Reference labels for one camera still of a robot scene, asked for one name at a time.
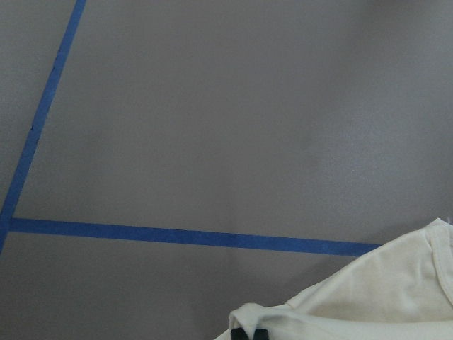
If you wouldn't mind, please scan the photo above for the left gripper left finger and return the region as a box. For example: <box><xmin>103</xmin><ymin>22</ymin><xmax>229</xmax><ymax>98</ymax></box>
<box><xmin>230</xmin><ymin>329</ymin><xmax>246</xmax><ymax>340</ymax></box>

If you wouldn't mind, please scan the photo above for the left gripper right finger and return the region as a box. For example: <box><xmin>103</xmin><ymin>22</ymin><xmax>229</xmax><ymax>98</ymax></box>
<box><xmin>253</xmin><ymin>329</ymin><xmax>269</xmax><ymax>340</ymax></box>

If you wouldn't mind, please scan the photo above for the cream long-sleeve printed shirt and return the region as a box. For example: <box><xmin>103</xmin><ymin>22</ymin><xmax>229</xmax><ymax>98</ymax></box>
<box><xmin>222</xmin><ymin>219</ymin><xmax>452</xmax><ymax>339</ymax></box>

